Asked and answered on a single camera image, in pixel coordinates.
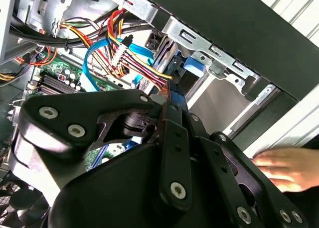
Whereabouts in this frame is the bare person hand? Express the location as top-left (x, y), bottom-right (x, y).
top-left (251, 147), bottom-right (319, 194)

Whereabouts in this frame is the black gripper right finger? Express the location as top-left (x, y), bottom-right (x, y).
top-left (175, 82), bottom-right (309, 228)

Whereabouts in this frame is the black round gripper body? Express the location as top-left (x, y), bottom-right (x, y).
top-left (48, 143), bottom-right (235, 228)

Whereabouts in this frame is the hard disk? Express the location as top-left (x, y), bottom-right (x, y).
top-left (139, 30), bottom-right (207, 109)

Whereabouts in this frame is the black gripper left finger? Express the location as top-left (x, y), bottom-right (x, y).
top-left (6, 81), bottom-right (194, 216)

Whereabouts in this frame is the coloured power wire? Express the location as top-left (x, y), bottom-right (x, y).
top-left (106, 8), bottom-right (175, 82)

